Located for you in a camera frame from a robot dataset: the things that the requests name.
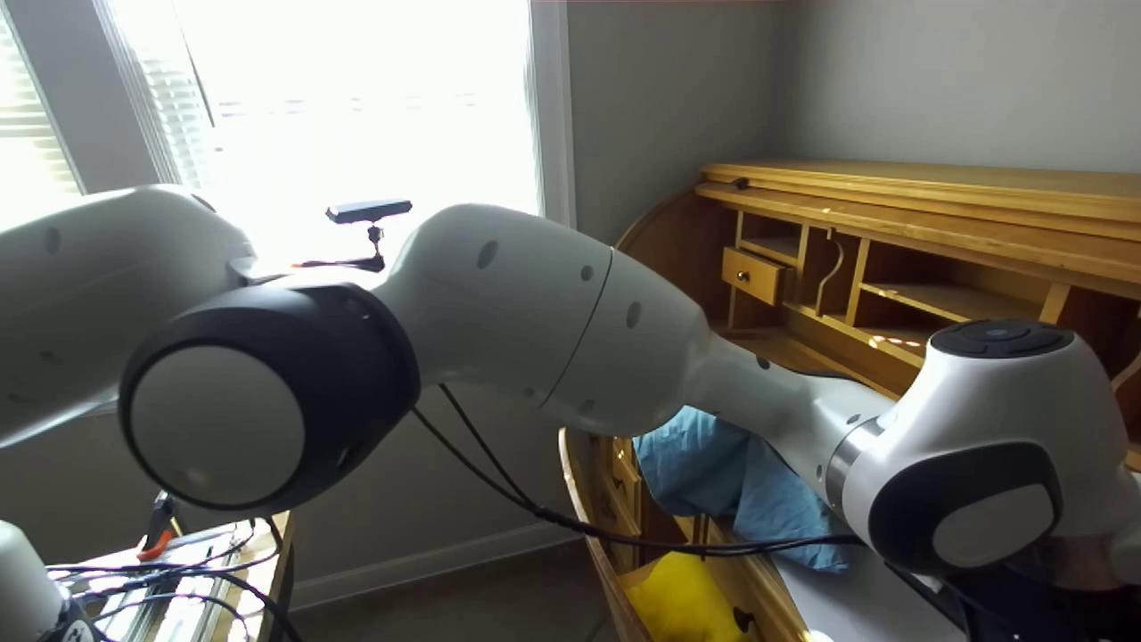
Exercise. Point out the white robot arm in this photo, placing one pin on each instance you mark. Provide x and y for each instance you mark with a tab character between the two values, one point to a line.
254	395

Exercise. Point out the light blue cloth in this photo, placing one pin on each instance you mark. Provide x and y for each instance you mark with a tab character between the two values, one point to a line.
700	466

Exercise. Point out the wooden roll-top desk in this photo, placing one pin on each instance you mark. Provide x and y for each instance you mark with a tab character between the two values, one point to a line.
999	310

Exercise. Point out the yellow chair cushion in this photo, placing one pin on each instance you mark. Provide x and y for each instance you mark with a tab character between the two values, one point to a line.
679	600

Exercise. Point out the black camera on stand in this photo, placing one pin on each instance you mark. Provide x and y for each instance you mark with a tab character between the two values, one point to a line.
369	214

